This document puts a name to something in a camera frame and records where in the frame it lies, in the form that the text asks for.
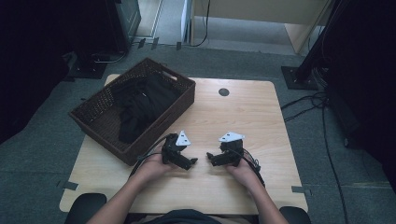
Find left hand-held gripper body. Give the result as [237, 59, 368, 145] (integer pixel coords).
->
[161, 130, 191, 164]

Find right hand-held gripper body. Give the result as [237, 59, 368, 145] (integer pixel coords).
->
[218, 132, 246, 167]

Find black pants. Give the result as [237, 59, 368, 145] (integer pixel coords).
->
[110, 73, 183, 145]

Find brown wicker basket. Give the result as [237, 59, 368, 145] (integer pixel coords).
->
[68, 57, 196, 167]

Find person's right hand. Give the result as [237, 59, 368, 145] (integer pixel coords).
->
[226, 158, 262, 191]

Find person's left hand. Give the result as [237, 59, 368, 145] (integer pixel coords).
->
[136, 152, 176, 185]

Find person's dark shirt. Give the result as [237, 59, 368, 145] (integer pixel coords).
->
[146, 209, 222, 224]

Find grey floor tape strip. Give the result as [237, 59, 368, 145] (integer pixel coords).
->
[290, 185, 313, 197]
[56, 180, 79, 191]

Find black chair armrest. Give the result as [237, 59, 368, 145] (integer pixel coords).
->
[64, 192, 107, 224]
[278, 206, 312, 224]

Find black metal stand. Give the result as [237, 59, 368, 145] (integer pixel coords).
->
[280, 0, 353, 91]

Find white panel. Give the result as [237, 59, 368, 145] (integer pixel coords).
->
[180, 0, 192, 44]

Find dark cabinet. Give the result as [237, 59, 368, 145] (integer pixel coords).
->
[106, 0, 142, 53]

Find dark curtain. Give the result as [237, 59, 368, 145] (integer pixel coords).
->
[323, 0, 396, 194]
[0, 0, 120, 145]

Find left hand-held gripper cable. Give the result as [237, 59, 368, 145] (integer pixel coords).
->
[129, 133, 176, 179]

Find hand-held gripper cable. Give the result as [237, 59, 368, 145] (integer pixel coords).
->
[129, 133, 176, 179]
[239, 148, 266, 188]

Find right hand-held gripper cable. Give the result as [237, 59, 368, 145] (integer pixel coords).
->
[239, 148, 266, 188]

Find long black floor cable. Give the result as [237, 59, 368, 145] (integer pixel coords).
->
[320, 105, 349, 224]

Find black hanging cable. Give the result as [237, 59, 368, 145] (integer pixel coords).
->
[190, 0, 212, 48]

